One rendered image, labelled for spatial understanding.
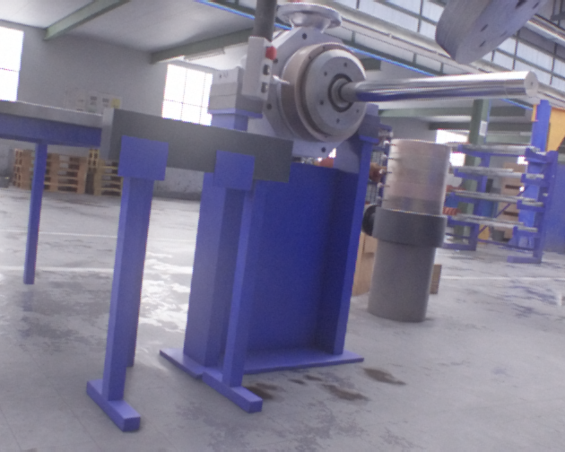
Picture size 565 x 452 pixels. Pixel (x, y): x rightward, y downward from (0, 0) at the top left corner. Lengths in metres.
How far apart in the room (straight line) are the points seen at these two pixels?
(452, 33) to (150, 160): 1.16
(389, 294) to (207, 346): 1.67
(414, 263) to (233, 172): 1.99
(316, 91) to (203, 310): 0.90
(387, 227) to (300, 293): 1.15
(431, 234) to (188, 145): 2.14
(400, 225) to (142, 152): 2.17
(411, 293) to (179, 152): 2.21
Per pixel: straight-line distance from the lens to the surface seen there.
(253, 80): 1.30
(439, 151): 3.66
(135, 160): 1.69
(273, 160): 1.94
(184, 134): 1.76
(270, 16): 1.34
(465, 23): 0.67
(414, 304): 3.69
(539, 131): 12.79
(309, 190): 2.55
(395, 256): 3.63
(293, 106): 2.20
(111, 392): 1.84
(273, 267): 2.49
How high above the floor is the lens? 0.73
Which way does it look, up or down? 5 degrees down
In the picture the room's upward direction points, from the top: 8 degrees clockwise
